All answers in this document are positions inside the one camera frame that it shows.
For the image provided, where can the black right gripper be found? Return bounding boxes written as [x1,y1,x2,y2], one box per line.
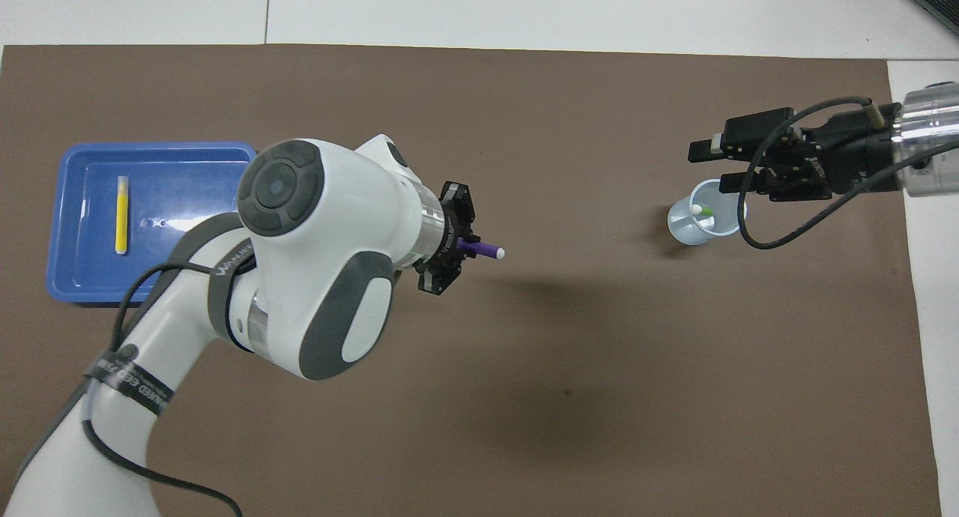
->
[688,105,904,202]

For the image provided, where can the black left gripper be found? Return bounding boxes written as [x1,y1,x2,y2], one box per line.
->
[418,181,474,297]

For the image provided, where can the purple marker pen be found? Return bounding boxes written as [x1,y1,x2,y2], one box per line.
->
[456,236,506,261]

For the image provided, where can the yellow marker pen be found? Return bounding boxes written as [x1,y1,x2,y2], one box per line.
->
[115,176,130,256]

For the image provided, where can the clear plastic cup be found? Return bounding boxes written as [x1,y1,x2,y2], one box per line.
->
[667,178,748,247]

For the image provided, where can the brown table mat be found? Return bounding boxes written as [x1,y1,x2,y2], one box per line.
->
[0,43,943,517]

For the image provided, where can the blue plastic tray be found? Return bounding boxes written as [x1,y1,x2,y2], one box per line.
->
[46,142,258,305]

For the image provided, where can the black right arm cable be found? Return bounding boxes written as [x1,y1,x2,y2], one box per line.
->
[738,96,959,250]

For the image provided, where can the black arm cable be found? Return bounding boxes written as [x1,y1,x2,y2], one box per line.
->
[738,96,959,250]
[81,261,244,517]

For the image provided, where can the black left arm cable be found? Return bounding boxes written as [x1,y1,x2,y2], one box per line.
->
[81,261,244,517]

